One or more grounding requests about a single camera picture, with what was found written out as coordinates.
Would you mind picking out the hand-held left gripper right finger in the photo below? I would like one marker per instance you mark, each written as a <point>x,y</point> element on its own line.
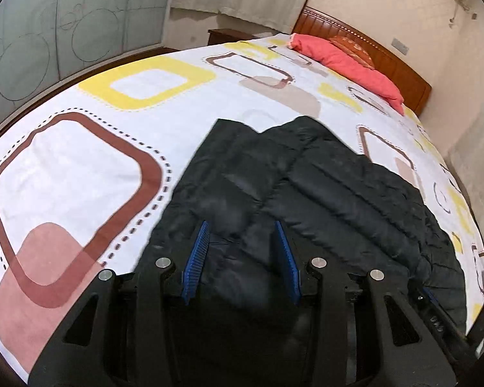
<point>288,262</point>

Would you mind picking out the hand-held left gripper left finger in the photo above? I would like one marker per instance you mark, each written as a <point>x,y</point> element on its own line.
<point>195,262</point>

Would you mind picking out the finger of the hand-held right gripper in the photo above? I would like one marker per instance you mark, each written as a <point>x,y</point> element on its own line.
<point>430,295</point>

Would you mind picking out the black quilted puffer jacket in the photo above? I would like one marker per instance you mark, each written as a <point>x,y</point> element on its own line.
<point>326,193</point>

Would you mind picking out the bed with patterned sheet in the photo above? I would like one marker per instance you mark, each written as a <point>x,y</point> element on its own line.
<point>84,177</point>

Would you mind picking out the pink pillow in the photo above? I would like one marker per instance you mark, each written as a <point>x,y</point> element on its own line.
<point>347,62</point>

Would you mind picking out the wooden headboard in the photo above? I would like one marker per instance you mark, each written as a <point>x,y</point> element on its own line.
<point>403,74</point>

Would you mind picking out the orange patterned cushion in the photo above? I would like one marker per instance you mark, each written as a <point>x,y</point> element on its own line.
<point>353,48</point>

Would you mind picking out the dark wooden nightstand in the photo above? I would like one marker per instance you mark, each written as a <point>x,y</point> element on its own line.
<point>230,36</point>

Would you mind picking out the frosted glass sliding wardrobe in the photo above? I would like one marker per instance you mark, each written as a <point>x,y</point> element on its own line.
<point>64,20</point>

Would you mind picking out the grey wall switch panel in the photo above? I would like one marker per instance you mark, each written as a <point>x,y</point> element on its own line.
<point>400,46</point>

